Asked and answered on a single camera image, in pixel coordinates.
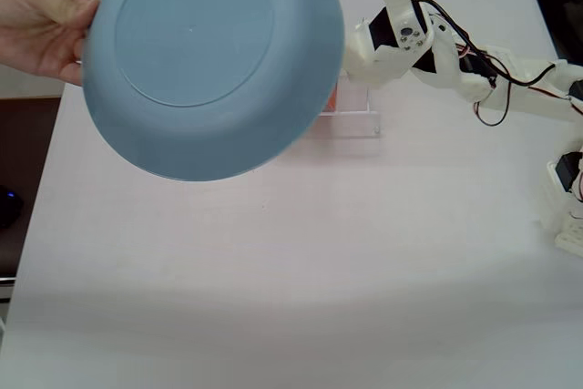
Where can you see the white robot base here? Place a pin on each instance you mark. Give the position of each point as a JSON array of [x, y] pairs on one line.
[[571, 242]]

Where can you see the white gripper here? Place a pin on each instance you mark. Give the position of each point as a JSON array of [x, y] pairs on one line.
[[395, 57]]

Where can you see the white metal frame piece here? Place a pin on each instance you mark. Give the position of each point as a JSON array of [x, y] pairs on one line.
[[6, 289]]

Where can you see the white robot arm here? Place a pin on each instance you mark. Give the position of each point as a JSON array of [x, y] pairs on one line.
[[533, 93]]

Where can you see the person's right hand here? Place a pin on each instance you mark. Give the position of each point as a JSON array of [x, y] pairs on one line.
[[41, 24]]

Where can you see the clear acrylic plate rack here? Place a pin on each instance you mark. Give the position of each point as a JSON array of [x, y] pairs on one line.
[[355, 122]]

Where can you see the blue plate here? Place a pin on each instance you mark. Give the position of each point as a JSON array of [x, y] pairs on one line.
[[191, 65]]

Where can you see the black computer mouse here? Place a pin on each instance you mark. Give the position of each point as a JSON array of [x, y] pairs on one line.
[[9, 207]]

